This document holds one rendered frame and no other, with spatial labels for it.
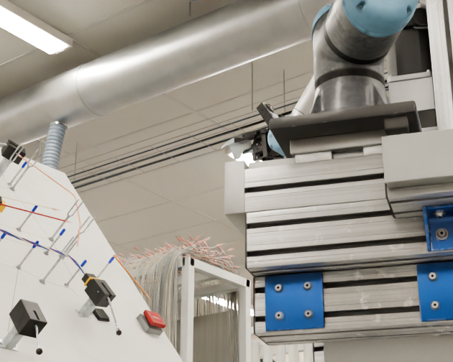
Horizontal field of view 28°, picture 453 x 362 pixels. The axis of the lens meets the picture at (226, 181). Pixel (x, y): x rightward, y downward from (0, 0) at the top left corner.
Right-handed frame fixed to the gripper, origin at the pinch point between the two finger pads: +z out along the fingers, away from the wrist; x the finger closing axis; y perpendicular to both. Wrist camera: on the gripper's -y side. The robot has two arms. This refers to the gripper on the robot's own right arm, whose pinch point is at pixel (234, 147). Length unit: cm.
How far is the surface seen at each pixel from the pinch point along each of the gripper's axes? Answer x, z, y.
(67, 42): 121, 219, -152
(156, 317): -17, 19, 45
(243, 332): 58, 53, 41
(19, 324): -73, -1, 52
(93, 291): -42, 13, 41
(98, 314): -36, 18, 45
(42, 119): 130, 256, -118
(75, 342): -50, 11, 54
